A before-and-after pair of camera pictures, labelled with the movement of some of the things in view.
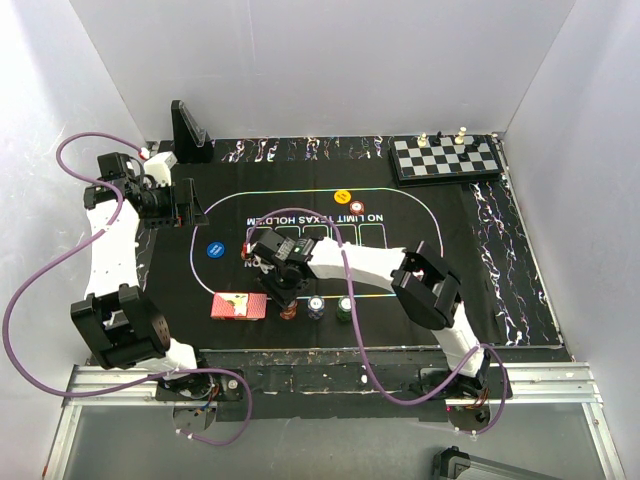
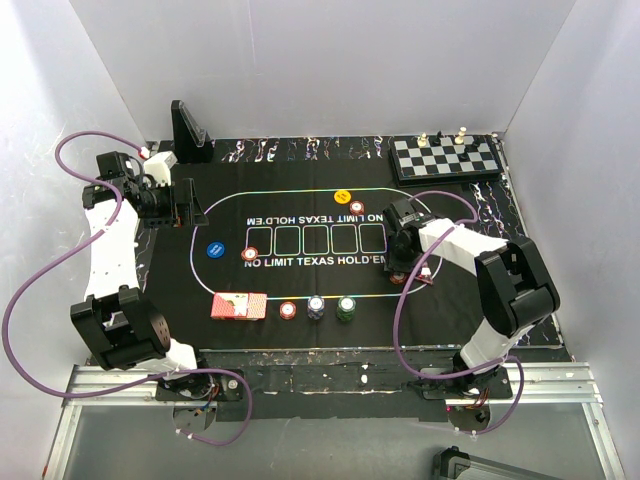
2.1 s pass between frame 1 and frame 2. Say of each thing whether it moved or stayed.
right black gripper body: moved
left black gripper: stayed
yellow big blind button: stayed
